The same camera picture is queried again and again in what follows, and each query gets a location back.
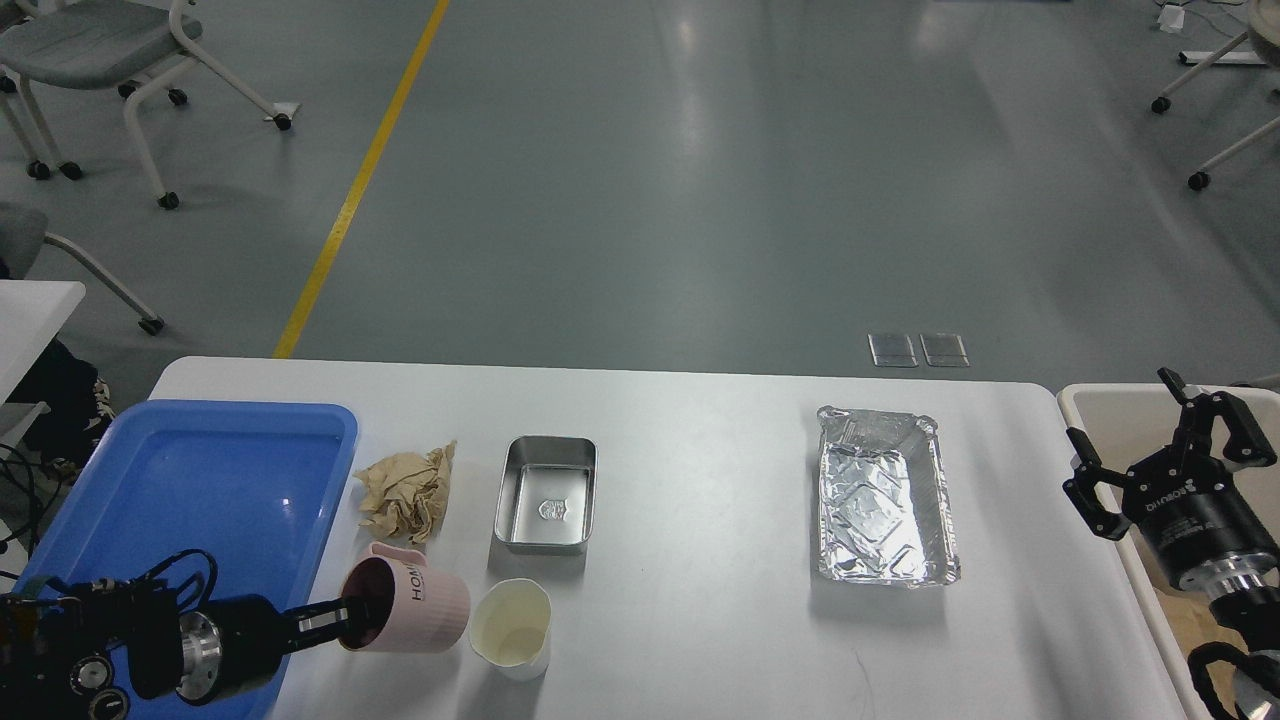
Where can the left floor socket plate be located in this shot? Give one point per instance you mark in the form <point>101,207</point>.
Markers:
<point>892,350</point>

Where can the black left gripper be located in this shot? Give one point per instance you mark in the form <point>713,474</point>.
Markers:
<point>234,646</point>

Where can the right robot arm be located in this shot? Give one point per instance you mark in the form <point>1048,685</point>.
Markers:
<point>1233,682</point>

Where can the pink mug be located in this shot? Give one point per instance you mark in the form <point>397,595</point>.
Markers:
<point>413,607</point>

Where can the right floor socket plate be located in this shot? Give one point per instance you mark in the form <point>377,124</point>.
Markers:
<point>944,350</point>

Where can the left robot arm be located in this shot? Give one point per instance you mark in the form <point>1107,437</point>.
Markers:
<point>91,650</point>

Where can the floor socket plate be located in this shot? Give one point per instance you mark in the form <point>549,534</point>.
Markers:
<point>944,350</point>
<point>892,350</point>

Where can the cream paper cup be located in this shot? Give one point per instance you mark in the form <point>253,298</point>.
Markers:
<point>510,629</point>

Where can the walking person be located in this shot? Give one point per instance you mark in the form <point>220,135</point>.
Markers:
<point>78,403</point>

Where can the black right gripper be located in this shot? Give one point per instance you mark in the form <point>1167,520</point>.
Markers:
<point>1183,499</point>

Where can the blue plastic tray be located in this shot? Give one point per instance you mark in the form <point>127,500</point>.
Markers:
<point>253,483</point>

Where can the white side table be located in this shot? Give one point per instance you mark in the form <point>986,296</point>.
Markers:
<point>32,312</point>

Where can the stainless steel rectangular container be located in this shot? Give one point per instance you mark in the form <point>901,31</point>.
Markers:
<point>546,496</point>

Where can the beige waste bin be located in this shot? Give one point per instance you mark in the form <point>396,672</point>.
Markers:
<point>1127,422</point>

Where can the crumpled brown paper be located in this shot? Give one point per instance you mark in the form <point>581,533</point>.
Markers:
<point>406,496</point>

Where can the aluminium foil tray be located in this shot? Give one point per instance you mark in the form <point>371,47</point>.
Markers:
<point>883,515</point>

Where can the grey office chair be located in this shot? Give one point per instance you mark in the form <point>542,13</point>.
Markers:
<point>94,45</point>

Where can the white power adapter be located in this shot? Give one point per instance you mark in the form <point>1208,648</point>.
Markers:
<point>1171,18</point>

